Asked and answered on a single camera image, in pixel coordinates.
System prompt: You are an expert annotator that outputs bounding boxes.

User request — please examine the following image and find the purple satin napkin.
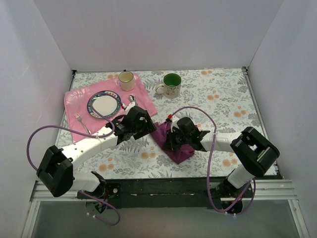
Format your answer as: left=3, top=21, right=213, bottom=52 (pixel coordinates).
left=151, top=122, right=202, bottom=164

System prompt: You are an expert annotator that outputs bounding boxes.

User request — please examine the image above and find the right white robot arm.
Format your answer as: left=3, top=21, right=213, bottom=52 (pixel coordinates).
left=162, top=116, right=280, bottom=197

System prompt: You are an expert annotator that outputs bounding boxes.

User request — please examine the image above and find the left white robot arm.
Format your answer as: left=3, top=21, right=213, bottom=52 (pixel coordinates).
left=37, top=106, right=156, bottom=198

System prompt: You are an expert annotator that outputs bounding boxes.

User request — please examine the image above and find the silver spoon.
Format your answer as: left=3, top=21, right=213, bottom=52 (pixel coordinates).
left=129, top=95, right=138, bottom=106

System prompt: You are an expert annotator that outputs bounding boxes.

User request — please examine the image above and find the white plate blue rim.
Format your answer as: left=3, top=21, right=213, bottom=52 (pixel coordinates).
left=87, top=90, right=121, bottom=119

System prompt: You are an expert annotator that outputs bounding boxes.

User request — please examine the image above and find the cream ceramic cup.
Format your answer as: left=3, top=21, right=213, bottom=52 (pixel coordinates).
left=118, top=71, right=135, bottom=91

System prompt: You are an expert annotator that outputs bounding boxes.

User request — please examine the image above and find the floral tablecloth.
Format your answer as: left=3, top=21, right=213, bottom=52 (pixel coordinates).
left=78, top=68, right=262, bottom=179

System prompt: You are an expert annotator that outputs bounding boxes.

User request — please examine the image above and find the green floral mug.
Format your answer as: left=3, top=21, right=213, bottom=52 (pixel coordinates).
left=155, top=73, right=182, bottom=99

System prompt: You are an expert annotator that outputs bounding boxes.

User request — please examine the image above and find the pink cloth placemat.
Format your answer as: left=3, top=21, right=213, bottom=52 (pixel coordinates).
left=64, top=73, right=158, bottom=134

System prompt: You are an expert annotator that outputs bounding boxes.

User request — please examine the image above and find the small silver fork on placemat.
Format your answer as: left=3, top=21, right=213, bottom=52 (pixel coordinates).
left=74, top=113, right=91, bottom=134

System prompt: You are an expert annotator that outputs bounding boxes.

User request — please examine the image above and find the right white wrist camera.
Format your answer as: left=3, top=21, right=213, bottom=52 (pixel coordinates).
left=166, top=115, right=179, bottom=131

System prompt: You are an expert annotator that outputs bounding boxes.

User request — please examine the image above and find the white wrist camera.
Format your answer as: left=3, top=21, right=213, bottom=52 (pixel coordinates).
left=123, top=102, right=137, bottom=113
left=166, top=115, right=179, bottom=131

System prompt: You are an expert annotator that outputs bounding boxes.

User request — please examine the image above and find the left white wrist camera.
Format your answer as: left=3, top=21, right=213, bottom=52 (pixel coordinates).
left=123, top=102, right=137, bottom=113

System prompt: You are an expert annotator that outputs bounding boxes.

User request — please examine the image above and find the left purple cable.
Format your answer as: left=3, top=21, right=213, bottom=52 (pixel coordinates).
left=26, top=94, right=127, bottom=226

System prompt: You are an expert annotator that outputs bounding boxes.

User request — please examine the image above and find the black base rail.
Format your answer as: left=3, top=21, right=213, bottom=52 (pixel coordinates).
left=76, top=177, right=255, bottom=210

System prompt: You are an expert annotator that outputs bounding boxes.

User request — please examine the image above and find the aluminium frame rail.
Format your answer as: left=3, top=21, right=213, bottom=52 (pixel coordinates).
left=22, top=66, right=310, bottom=238

